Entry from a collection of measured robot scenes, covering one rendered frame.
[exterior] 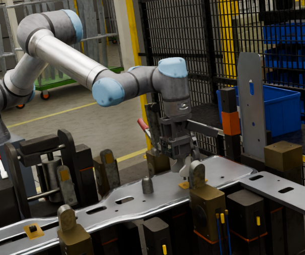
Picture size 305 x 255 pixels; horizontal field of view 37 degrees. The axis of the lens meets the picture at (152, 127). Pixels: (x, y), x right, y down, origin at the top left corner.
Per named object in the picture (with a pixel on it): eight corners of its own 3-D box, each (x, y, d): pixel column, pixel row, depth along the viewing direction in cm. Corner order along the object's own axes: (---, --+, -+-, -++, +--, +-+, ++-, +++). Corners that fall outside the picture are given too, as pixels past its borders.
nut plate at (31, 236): (44, 235, 116) (44, 230, 115) (30, 240, 114) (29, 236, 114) (36, 223, 123) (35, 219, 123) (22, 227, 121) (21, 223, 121)
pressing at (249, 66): (266, 161, 143) (259, 53, 134) (243, 153, 153) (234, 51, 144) (268, 160, 143) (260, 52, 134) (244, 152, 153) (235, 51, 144)
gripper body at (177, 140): (161, 156, 131) (155, 116, 128) (186, 148, 135) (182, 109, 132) (175, 162, 125) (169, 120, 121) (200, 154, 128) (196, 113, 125)
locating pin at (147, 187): (146, 200, 131) (143, 179, 129) (141, 197, 134) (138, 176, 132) (156, 197, 133) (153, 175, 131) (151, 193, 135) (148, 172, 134)
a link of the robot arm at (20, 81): (-18, 90, 178) (38, 4, 141) (14, 82, 189) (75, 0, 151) (-4, 116, 177) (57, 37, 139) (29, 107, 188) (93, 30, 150)
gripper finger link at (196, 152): (188, 168, 131) (183, 139, 130) (193, 166, 132) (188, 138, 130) (196, 171, 127) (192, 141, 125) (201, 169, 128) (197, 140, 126)
